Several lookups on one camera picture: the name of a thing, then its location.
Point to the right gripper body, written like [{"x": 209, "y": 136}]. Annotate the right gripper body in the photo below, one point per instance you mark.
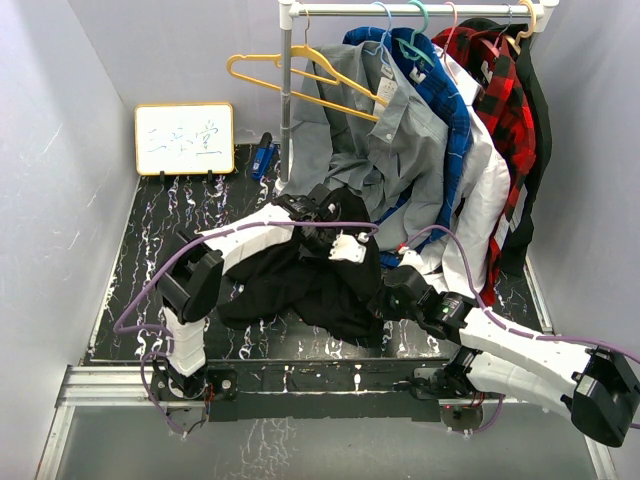
[{"x": 388, "y": 307}]

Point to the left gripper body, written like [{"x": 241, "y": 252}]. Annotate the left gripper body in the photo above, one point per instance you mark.
[{"x": 318, "y": 243}]

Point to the yellow clothes hanger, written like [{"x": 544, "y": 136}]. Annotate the yellow clothes hanger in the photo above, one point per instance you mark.
[{"x": 329, "y": 76}]

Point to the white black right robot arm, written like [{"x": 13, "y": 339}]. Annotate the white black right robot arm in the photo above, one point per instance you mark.
[{"x": 591, "y": 385}]

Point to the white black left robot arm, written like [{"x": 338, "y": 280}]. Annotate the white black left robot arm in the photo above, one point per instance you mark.
[{"x": 190, "y": 287}]

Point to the white shirt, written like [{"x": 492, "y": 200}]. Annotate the white shirt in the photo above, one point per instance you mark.
[{"x": 479, "y": 202}]

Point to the grey shirt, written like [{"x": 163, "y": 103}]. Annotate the grey shirt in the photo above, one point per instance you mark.
[{"x": 395, "y": 164}]

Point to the pink hanger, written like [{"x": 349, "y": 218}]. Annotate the pink hanger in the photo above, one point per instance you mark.
[{"x": 452, "y": 40}]

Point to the light blue hanger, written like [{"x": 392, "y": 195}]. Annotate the light blue hanger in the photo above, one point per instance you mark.
[{"x": 381, "y": 51}]

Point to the red black plaid shirt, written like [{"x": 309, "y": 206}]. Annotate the red black plaid shirt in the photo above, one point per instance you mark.
[{"x": 504, "y": 109}]

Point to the dark metal hanger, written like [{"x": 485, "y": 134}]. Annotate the dark metal hanger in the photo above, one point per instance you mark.
[{"x": 502, "y": 38}]

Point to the blue stapler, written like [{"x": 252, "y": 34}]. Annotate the blue stapler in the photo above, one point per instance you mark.
[{"x": 262, "y": 156}]

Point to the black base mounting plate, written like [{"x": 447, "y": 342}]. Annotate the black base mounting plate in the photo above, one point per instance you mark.
[{"x": 235, "y": 390}]

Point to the black hanging jacket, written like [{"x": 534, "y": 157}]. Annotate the black hanging jacket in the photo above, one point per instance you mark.
[{"x": 519, "y": 236}]

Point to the metal clothes rack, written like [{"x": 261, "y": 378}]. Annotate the metal clothes rack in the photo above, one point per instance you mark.
[{"x": 538, "y": 13}]

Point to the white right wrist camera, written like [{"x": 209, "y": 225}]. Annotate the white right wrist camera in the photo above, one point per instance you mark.
[{"x": 409, "y": 257}]

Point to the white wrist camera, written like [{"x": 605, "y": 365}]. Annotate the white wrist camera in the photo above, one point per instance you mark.
[
  {"x": 350, "y": 248},
  {"x": 409, "y": 257}
]

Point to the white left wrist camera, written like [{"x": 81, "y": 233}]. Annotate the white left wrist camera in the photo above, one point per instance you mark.
[{"x": 350, "y": 248}]

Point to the whiteboard with yellow frame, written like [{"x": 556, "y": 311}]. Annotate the whiteboard with yellow frame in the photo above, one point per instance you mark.
[{"x": 184, "y": 139}]

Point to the aluminium frame rail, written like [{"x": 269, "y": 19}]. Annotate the aluminium frame rail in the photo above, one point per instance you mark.
[{"x": 105, "y": 428}]

